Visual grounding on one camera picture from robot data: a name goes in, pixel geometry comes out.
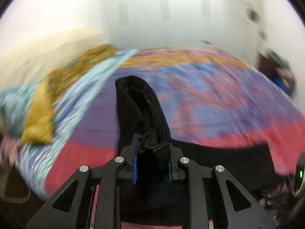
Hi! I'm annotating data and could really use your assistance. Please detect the black pants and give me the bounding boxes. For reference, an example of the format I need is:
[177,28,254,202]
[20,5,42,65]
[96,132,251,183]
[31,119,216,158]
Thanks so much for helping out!
[114,75,284,227]

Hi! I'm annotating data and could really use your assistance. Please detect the white bedroom door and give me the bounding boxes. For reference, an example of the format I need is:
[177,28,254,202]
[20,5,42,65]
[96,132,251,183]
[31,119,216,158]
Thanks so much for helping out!
[240,0,264,66]

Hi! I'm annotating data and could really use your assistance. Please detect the blue white striped sheet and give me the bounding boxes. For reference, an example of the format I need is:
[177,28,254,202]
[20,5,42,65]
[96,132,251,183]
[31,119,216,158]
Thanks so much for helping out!
[19,49,137,200]

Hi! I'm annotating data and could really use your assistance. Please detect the yellow floral blanket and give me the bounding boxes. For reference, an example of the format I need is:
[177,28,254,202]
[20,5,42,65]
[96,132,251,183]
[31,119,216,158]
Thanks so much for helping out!
[21,44,119,146]

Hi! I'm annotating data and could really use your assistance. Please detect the basket with clothes pile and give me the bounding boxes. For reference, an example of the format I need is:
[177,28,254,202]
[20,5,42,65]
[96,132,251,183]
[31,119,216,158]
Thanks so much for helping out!
[273,67,296,98]

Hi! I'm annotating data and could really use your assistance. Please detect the colourful striped floral quilt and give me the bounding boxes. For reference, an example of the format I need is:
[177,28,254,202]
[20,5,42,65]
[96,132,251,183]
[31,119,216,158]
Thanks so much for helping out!
[44,47,305,229]

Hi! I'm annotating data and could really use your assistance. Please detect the teal floral pillow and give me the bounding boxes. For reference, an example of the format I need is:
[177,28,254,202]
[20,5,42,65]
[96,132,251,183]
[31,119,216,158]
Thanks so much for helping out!
[1,81,40,136]

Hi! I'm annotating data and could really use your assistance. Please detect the dark wooden nightstand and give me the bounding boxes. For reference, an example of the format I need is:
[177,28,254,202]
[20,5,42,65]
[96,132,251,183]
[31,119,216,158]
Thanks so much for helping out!
[258,54,280,80]

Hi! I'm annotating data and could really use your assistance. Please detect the grey garment on nightstand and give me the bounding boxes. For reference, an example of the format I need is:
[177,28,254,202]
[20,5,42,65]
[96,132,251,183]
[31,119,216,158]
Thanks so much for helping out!
[266,49,291,69]

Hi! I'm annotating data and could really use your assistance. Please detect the cream padded headboard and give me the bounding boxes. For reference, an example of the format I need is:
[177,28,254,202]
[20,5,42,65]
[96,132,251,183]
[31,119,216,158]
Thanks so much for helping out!
[1,27,105,91]

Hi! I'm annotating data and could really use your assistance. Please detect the black round door hanging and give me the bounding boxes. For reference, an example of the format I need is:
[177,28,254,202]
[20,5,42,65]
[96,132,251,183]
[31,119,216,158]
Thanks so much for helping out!
[247,8,260,24]

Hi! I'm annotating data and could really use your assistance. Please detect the white wardrobe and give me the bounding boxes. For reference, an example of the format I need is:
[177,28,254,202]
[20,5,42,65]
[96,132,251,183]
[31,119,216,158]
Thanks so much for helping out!
[101,0,241,52]

